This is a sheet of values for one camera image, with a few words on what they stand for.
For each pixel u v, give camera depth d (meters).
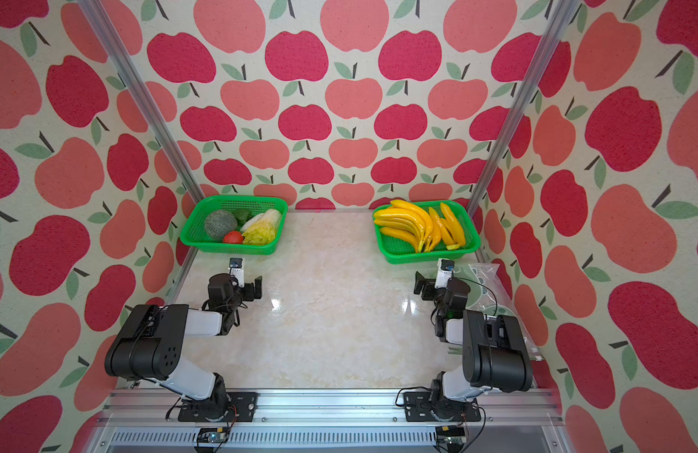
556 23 0.71
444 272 0.80
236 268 0.83
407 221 0.99
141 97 0.85
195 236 1.08
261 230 1.02
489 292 0.76
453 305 0.71
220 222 1.04
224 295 0.74
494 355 0.44
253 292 0.90
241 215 1.13
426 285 0.83
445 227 1.07
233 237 1.04
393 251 0.98
